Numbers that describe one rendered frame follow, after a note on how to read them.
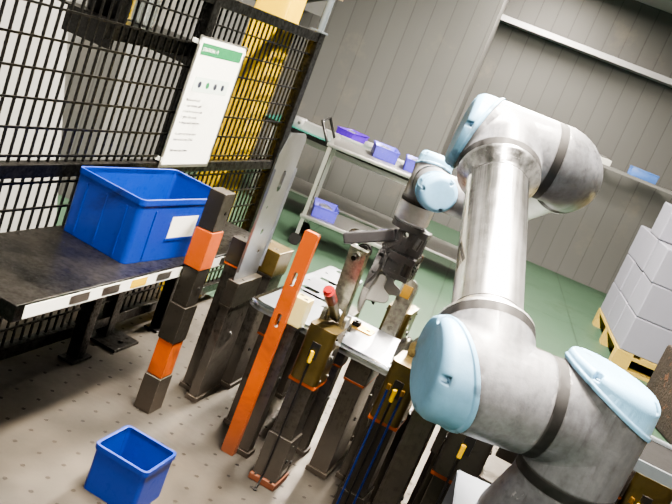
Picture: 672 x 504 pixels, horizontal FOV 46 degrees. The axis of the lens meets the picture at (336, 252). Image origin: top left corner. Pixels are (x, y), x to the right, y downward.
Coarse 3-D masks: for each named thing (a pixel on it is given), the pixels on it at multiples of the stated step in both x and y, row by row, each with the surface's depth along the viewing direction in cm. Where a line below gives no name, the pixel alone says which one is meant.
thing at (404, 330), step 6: (390, 306) 182; (414, 306) 189; (408, 312) 182; (414, 312) 184; (384, 318) 183; (408, 318) 181; (414, 318) 188; (402, 324) 182; (408, 324) 184; (402, 330) 182; (408, 330) 187; (396, 336) 182; (402, 336) 183; (372, 390) 187; (366, 402) 187; (360, 420) 188; (354, 432) 189
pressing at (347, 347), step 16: (256, 304) 164; (272, 304) 167; (320, 304) 179; (352, 336) 167; (368, 336) 171; (384, 336) 174; (352, 352) 158; (368, 352) 161; (384, 352) 165; (384, 368) 156
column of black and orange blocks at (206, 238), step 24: (216, 192) 156; (216, 216) 156; (192, 240) 158; (216, 240) 160; (192, 264) 159; (192, 288) 160; (168, 312) 162; (192, 312) 164; (168, 336) 163; (168, 360) 164; (144, 384) 166; (168, 384) 169; (144, 408) 167
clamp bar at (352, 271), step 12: (348, 252) 149; (360, 252) 148; (348, 264) 149; (360, 264) 148; (348, 276) 150; (360, 276) 150; (336, 288) 152; (348, 288) 151; (348, 300) 151; (348, 312) 154
